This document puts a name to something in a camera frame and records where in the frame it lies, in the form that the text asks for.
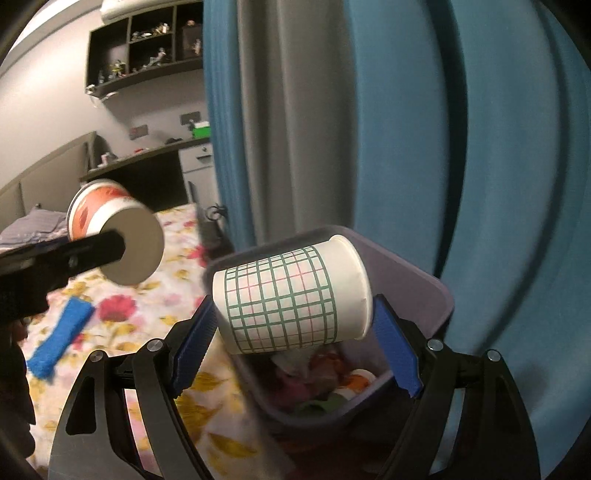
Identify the white drawer cabinet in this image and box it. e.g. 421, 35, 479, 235
179, 144, 218, 205

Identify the dark desk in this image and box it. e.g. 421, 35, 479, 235
78, 137, 213, 210

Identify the group of small figurines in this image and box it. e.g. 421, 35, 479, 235
95, 21, 204, 88

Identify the person's left forearm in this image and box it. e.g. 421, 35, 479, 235
0, 318, 38, 480

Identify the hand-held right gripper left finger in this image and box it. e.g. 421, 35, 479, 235
48, 294, 219, 480

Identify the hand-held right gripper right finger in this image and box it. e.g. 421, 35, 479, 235
370, 294, 542, 480

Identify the grid print paper cup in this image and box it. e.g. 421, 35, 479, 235
212, 234, 374, 355

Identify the black metal object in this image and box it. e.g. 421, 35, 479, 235
198, 203, 234, 260

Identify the blue cloth strip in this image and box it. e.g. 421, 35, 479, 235
26, 298, 96, 382

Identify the grey striped pillow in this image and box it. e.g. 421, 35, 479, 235
0, 207, 71, 252

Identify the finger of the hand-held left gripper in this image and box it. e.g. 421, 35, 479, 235
46, 230, 127, 278

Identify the purple plastic bin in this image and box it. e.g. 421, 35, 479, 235
203, 224, 455, 431

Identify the dark wall shelf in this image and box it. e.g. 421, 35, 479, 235
84, 0, 205, 100

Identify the floral blanket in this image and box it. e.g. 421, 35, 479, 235
18, 203, 296, 480

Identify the blue and grey curtain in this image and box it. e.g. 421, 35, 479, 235
202, 0, 591, 480

